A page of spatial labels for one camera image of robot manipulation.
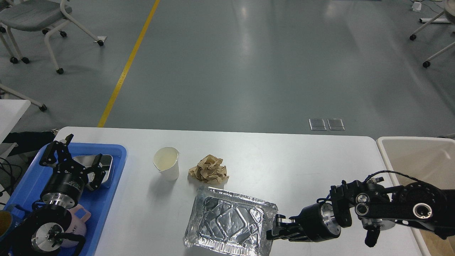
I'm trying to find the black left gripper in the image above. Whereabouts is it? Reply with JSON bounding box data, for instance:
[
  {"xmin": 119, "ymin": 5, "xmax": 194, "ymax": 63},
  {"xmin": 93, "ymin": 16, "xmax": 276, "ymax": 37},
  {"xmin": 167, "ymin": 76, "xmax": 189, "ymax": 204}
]
[{"xmin": 39, "ymin": 134, "xmax": 106, "ymax": 209}]

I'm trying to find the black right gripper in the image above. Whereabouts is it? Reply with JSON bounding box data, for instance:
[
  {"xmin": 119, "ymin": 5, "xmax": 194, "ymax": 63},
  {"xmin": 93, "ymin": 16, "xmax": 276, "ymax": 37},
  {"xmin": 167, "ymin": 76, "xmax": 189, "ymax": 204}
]
[{"xmin": 266, "ymin": 203, "xmax": 341, "ymax": 242}]

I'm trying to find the steel rectangular tray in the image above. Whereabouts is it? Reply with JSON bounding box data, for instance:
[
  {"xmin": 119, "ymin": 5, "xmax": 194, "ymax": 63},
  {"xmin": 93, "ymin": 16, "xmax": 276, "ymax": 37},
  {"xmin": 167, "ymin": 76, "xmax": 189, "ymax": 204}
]
[{"xmin": 73, "ymin": 155, "xmax": 115, "ymax": 188}]

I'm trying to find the pink mug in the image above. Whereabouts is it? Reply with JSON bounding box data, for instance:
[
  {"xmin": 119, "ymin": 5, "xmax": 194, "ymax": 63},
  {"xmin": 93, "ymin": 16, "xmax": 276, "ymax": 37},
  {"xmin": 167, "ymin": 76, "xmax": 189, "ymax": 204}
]
[{"xmin": 60, "ymin": 204, "xmax": 91, "ymax": 237}]

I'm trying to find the aluminium foil tray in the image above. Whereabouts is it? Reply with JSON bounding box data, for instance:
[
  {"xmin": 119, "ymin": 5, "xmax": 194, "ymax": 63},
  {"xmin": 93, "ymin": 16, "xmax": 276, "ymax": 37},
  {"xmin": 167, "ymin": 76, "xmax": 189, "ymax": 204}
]
[{"xmin": 183, "ymin": 186, "xmax": 278, "ymax": 256}]

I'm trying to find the white paper cup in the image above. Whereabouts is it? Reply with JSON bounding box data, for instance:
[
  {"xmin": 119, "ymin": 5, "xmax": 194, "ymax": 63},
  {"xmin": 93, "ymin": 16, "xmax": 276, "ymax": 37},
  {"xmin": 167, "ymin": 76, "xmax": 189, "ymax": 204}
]
[{"xmin": 153, "ymin": 147, "xmax": 180, "ymax": 181}]

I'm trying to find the brown paper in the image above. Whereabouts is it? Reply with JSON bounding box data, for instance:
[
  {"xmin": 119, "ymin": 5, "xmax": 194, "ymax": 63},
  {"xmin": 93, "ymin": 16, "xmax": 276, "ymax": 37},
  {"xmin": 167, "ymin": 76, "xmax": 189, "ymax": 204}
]
[
  {"xmin": 188, "ymin": 154, "xmax": 229, "ymax": 185},
  {"xmin": 420, "ymin": 230, "xmax": 455, "ymax": 256}
]

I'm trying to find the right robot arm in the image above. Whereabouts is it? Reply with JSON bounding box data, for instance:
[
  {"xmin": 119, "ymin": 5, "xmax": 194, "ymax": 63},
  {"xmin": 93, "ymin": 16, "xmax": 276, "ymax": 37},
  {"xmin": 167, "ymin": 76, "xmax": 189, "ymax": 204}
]
[{"xmin": 266, "ymin": 173, "xmax": 455, "ymax": 247}]

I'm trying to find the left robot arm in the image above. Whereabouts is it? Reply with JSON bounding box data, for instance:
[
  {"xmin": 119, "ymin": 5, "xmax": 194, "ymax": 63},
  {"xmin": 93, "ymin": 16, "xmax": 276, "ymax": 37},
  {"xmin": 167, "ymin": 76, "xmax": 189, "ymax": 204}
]
[{"xmin": 4, "ymin": 134, "xmax": 106, "ymax": 256}]

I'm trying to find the blue plastic tray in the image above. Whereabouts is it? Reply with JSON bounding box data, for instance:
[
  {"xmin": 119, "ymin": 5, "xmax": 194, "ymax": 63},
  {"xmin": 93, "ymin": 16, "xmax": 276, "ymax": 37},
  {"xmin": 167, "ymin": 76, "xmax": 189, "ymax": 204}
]
[{"xmin": 6, "ymin": 143, "xmax": 127, "ymax": 256}]

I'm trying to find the person in grey sweater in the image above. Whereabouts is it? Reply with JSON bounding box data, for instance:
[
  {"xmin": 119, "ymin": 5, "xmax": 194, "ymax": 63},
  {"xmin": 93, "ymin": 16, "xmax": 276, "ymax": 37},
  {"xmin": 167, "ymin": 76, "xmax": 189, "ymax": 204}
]
[{"xmin": 2, "ymin": 129, "xmax": 60, "ymax": 156}]

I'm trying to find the white chair leg left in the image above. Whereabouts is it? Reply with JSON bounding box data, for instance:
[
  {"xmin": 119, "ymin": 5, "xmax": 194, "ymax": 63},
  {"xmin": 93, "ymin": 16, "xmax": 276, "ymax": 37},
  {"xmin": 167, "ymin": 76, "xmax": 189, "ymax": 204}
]
[{"xmin": 0, "ymin": 84, "xmax": 48, "ymax": 112}]

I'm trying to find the white side table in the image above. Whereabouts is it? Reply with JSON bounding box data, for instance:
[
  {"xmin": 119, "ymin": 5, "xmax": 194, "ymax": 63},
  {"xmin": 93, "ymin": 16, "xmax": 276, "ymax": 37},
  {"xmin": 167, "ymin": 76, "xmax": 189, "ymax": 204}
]
[{"xmin": 0, "ymin": 99, "xmax": 31, "ymax": 142}]

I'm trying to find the dark blue mug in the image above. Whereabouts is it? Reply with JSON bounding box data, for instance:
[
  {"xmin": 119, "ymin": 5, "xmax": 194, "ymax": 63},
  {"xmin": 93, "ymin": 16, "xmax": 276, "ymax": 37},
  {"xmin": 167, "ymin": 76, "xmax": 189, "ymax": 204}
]
[{"xmin": 0, "ymin": 204, "xmax": 31, "ymax": 241}]

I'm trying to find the left floor socket plate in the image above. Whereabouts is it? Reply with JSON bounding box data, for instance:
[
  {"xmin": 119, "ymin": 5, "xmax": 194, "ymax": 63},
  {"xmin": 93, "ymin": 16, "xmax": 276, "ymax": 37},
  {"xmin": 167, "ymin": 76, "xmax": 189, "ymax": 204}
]
[{"xmin": 309, "ymin": 118, "xmax": 327, "ymax": 131}]

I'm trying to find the floor socket plate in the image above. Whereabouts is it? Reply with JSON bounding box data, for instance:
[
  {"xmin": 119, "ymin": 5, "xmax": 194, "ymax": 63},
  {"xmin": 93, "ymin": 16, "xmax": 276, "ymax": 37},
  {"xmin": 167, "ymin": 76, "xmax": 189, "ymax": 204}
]
[
  {"xmin": 309, "ymin": 118, "xmax": 327, "ymax": 131},
  {"xmin": 327, "ymin": 118, "xmax": 346, "ymax": 131}
]

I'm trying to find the right floor socket plate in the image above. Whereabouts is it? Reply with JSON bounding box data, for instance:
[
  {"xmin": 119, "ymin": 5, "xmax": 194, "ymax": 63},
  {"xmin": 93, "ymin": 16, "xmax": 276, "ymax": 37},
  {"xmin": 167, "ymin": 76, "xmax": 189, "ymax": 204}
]
[{"xmin": 327, "ymin": 118, "xmax": 346, "ymax": 131}]

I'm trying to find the white plastic bin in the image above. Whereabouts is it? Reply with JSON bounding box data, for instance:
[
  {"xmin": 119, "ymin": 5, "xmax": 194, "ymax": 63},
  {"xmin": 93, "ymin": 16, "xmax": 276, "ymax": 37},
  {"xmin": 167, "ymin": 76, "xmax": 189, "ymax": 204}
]
[{"xmin": 376, "ymin": 137, "xmax": 455, "ymax": 256}]

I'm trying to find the brown paper in bin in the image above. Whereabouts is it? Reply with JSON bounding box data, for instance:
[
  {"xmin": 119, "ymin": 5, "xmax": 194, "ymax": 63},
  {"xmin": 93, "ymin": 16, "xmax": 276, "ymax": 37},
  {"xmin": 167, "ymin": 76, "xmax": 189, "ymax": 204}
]
[{"xmin": 420, "ymin": 230, "xmax": 455, "ymax": 256}]

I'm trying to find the grey chair on castors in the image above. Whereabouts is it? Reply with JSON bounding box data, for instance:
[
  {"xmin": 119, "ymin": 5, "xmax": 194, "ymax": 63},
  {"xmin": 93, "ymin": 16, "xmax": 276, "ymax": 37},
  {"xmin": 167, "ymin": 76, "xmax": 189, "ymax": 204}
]
[{"xmin": 1, "ymin": 0, "xmax": 104, "ymax": 74}]

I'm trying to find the white chair legs right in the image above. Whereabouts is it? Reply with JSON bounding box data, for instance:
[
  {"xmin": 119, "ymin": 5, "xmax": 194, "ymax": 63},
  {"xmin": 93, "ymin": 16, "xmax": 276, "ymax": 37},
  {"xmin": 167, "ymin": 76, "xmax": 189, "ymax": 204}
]
[{"xmin": 409, "ymin": 0, "xmax": 455, "ymax": 68}]

